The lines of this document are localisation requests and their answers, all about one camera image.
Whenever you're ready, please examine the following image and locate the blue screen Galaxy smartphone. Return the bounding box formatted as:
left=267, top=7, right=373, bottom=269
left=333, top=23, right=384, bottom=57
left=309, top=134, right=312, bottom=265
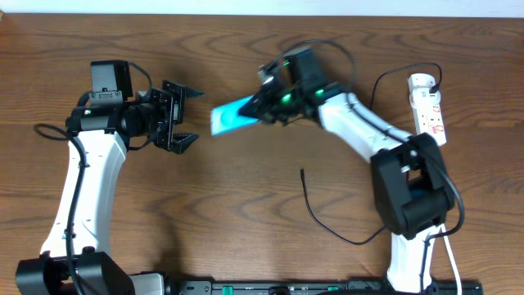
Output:
left=210, top=96, right=259, bottom=136

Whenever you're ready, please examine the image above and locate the black USB charging cable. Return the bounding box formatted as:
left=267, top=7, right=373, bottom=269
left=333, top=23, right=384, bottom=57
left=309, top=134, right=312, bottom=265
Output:
left=300, top=62, right=444, bottom=247

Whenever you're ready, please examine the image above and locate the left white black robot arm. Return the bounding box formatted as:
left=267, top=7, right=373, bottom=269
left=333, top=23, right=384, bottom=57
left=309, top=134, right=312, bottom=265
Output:
left=16, top=60, right=201, bottom=294

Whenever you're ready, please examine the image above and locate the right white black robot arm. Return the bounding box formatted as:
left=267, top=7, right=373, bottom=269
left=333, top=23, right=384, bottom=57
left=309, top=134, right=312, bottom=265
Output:
left=238, top=47, right=462, bottom=293

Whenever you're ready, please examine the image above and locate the white USB charger plug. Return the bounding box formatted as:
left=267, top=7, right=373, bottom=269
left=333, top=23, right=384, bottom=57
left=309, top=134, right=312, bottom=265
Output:
left=408, top=73, right=441, bottom=109

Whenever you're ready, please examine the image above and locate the white power strip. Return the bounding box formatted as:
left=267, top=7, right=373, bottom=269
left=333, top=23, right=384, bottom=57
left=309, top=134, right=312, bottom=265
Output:
left=407, top=73, right=448, bottom=148

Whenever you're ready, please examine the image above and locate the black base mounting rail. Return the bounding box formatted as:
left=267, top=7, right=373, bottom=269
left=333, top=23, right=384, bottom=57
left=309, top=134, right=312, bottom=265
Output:
left=175, top=279, right=484, bottom=295

